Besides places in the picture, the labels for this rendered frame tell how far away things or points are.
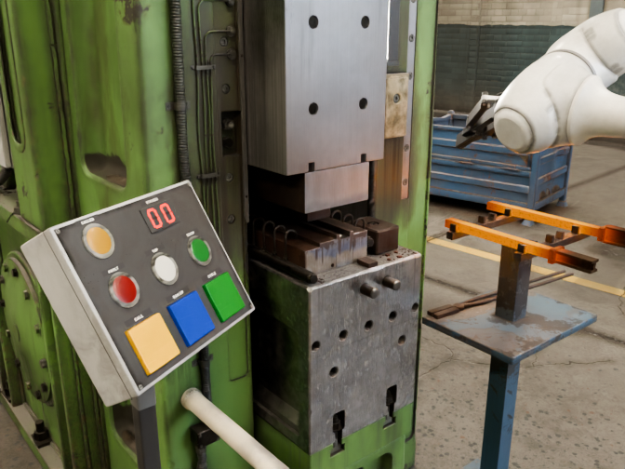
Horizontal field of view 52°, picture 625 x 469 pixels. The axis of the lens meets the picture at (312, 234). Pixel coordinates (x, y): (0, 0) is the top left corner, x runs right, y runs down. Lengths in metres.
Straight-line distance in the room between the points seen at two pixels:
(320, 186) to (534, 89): 0.64
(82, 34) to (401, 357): 1.15
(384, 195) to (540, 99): 0.93
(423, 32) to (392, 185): 0.43
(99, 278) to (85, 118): 0.78
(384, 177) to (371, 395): 0.60
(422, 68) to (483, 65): 8.26
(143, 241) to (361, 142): 0.64
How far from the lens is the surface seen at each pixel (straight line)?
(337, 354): 1.58
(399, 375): 1.79
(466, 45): 10.27
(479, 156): 5.32
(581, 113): 0.99
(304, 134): 1.42
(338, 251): 1.56
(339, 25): 1.46
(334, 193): 1.50
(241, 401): 1.73
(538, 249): 1.61
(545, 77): 1.01
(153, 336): 1.04
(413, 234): 1.98
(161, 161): 1.40
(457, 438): 2.59
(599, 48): 1.09
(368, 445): 1.83
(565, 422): 2.79
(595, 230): 1.82
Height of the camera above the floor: 1.48
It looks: 18 degrees down
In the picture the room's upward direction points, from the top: straight up
